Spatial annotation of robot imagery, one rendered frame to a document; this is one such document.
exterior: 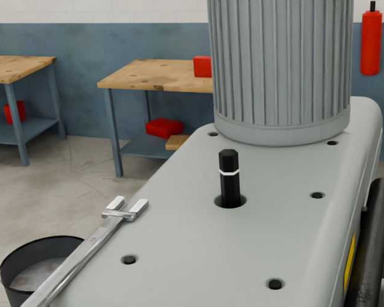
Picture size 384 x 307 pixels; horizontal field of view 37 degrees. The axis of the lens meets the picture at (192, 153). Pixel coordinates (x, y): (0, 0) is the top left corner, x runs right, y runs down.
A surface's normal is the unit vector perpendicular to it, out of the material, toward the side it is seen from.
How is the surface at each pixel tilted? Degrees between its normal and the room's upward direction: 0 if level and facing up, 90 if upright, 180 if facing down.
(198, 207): 0
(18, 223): 0
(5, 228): 0
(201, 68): 90
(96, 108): 90
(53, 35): 90
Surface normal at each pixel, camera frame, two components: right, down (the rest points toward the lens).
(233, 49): -0.73, 0.33
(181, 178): -0.08, -0.91
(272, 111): -0.22, 0.41
